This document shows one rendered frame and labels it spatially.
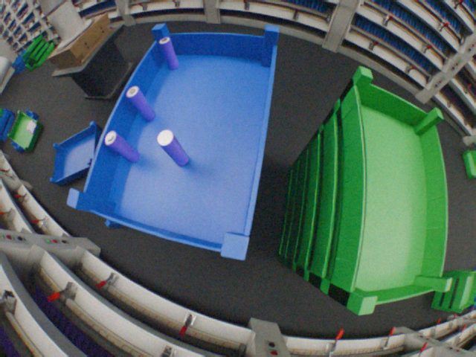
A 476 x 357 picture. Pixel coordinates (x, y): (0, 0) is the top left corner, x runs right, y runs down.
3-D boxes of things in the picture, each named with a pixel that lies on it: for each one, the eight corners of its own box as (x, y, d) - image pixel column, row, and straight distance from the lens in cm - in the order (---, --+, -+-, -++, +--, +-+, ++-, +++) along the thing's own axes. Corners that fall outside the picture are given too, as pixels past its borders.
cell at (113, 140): (131, 149, 30) (107, 129, 25) (141, 151, 29) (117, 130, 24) (127, 161, 29) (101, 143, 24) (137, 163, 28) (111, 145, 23)
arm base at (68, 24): (82, 23, 116) (68, -2, 114) (99, 18, 99) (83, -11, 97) (54, 50, 111) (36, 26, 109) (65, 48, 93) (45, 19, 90)
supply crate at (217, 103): (166, 55, 41) (155, 24, 37) (274, 62, 36) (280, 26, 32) (104, 213, 30) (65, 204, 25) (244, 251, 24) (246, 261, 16)
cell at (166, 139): (175, 130, 20) (190, 154, 26) (160, 129, 21) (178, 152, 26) (170, 146, 19) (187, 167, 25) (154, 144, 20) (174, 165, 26)
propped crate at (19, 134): (42, 125, 154) (37, 120, 149) (30, 152, 154) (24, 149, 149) (24, 114, 177) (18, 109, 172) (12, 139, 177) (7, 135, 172)
